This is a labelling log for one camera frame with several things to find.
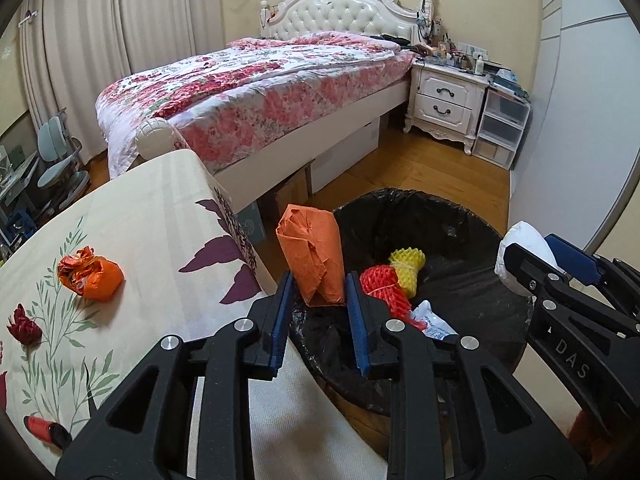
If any white bed tufted headboard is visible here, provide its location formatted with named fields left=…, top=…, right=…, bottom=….
left=97, top=0, right=436, bottom=213

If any white paper ball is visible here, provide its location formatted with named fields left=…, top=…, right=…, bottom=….
left=494, top=220, right=558, bottom=293

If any white wardrobe door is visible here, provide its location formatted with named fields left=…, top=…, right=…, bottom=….
left=510, top=0, right=640, bottom=261

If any dark red paper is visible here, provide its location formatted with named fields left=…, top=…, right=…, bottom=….
left=7, top=304, right=43, bottom=347

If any pale grey tube black cap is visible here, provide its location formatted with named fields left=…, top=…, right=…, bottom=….
left=411, top=300, right=459, bottom=342

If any orange foil wrapper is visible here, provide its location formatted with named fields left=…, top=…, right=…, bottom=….
left=56, top=246, right=125, bottom=302

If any white two-drawer nightstand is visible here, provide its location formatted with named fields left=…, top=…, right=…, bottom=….
left=404, top=57, right=488, bottom=156

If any blue-grey desk chair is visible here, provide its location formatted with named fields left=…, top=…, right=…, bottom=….
left=37, top=115, right=90, bottom=206

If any beige pleated curtain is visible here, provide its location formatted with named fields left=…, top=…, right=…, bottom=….
left=20, top=0, right=121, bottom=131
left=117, top=0, right=223, bottom=78

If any pink floral quilt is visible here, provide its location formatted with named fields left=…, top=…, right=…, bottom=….
left=96, top=30, right=416, bottom=181

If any red foam fruit net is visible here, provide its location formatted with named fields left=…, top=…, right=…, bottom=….
left=359, top=266, right=416, bottom=322

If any cluster of small bottles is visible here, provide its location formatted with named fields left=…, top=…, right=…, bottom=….
left=415, top=20, right=491, bottom=71

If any brown cardboard box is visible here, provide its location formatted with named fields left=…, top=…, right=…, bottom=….
left=260, top=166, right=313, bottom=221

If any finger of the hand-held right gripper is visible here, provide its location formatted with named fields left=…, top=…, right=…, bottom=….
left=502, top=242, right=576, bottom=321
left=544, top=233, right=640, bottom=321

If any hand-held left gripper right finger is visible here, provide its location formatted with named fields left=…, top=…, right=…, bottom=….
left=345, top=272, right=588, bottom=480

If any trash bin black bag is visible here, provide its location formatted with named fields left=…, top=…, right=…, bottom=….
left=287, top=187, right=533, bottom=416

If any person's right forearm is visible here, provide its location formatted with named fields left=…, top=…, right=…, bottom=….
left=565, top=405, right=608, bottom=456

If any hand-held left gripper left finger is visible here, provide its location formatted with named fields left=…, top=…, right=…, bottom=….
left=55, top=270, right=296, bottom=480

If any orange paper bag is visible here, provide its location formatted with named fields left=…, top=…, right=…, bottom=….
left=276, top=204, right=347, bottom=307

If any translucent plastic drawer unit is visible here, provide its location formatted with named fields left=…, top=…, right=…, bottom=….
left=472, top=87, right=531, bottom=171

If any white study desk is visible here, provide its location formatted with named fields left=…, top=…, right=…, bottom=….
left=0, top=145, right=43, bottom=221

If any pile of blue-grey boxes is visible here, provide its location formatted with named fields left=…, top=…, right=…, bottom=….
left=492, top=65, right=530, bottom=101

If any yellow foam fruit net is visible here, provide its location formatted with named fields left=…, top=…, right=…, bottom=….
left=389, top=247, right=427, bottom=297

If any red bottle black cap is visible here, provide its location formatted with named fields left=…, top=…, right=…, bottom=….
left=24, top=414, right=73, bottom=451

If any dark cloth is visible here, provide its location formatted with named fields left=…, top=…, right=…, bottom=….
left=379, top=32, right=418, bottom=50

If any white storage box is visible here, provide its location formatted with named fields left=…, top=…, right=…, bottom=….
left=305, top=120, right=383, bottom=196

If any pale teal box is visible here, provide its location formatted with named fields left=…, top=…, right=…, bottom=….
left=237, top=204, right=266, bottom=251

